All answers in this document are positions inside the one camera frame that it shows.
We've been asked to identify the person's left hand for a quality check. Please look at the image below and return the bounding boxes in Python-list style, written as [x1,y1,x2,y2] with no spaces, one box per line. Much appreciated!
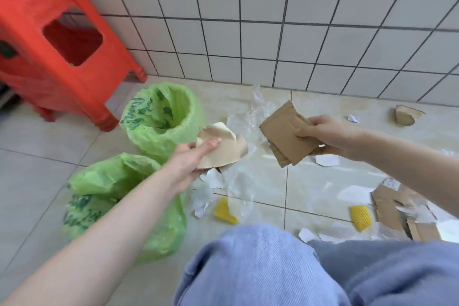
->
[159,137,223,197]

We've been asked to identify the person's right hand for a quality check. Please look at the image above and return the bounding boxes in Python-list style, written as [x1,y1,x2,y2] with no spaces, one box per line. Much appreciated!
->
[294,115,363,161]

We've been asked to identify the white paper scraps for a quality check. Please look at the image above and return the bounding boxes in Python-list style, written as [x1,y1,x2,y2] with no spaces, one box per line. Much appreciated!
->
[193,154,459,244]

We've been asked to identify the yellow foam net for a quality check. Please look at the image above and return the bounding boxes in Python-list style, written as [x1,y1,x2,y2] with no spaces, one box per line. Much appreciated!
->
[350,204,373,233]
[214,197,239,226]

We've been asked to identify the clear plastic film scraps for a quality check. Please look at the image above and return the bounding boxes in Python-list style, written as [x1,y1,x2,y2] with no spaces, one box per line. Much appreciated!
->
[190,85,409,242]

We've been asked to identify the person's left forearm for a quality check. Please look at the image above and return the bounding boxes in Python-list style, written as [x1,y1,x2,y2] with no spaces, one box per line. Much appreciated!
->
[0,165,187,306]

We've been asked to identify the person's right forearm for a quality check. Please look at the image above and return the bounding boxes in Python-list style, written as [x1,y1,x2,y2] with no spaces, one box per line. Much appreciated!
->
[350,130,459,209]

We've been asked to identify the person's left leg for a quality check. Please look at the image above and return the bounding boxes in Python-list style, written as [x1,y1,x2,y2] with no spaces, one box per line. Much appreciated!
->
[173,224,350,306]

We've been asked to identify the person's leg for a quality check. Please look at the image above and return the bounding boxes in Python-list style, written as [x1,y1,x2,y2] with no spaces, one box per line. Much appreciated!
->
[173,224,350,306]
[308,239,459,306]

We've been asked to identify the person's right leg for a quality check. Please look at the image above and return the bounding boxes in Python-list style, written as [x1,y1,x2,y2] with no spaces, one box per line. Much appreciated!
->
[308,239,459,306]

